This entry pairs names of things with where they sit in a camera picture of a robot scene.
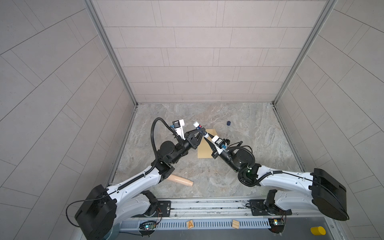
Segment beige wooden cylinder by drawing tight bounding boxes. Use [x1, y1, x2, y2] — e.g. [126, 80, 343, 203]
[167, 175, 194, 187]

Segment blue glue stick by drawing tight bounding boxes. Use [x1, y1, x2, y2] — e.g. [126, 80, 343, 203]
[193, 122, 211, 139]

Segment wooden letter block A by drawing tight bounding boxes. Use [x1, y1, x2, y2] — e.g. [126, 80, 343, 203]
[186, 220, 195, 230]

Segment left green circuit board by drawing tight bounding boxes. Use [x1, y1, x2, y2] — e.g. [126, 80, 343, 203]
[139, 221, 157, 236]

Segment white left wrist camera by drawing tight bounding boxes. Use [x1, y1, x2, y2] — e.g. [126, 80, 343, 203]
[171, 119, 185, 140]

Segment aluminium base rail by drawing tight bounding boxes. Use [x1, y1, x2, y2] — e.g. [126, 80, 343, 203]
[107, 198, 325, 236]

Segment aluminium corner post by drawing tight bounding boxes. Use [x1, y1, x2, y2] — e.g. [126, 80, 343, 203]
[84, 0, 138, 106]
[272, 0, 338, 107]

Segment aluminium corner post left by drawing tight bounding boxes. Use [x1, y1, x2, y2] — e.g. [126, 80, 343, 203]
[84, 0, 138, 106]

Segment yellow paper envelope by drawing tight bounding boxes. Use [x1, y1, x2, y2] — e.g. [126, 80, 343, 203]
[198, 137, 212, 159]

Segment plain wooden block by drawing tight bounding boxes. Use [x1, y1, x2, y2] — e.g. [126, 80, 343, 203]
[232, 220, 240, 229]

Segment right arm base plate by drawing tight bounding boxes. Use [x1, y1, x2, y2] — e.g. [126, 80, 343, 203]
[246, 200, 292, 216]

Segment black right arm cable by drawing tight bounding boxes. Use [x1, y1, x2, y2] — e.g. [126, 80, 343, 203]
[226, 140, 350, 221]

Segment yellow cylinder object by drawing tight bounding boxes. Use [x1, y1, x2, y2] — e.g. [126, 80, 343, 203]
[311, 226, 327, 236]

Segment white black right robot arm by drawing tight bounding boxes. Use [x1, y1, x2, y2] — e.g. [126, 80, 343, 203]
[205, 134, 350, 221]

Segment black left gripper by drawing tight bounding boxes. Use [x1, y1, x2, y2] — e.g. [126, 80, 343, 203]
[166, 129, 204, 166]

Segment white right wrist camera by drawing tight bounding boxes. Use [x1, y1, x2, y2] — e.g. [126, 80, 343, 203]
[211, 135, 230, 152]

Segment green circuit board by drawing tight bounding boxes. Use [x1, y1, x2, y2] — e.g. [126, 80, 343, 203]
[268, 218, 286, 234]
[139, 221, 157, 236]

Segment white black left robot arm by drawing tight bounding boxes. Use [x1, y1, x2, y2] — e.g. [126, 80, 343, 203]
[75, 128, 211, 240]

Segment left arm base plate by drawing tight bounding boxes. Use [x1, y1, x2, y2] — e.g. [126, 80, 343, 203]
[141, 201, 172, 218]

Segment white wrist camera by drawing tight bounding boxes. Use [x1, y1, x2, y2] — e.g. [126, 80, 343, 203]
[171, 119, 185, 140]
[211, 135, 230, 152]

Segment right green circuit board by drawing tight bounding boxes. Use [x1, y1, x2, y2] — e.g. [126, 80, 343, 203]
[268, 218, 286, 234]

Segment aluminium corner post right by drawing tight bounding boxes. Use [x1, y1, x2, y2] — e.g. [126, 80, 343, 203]
[272, 0, 338, 107]

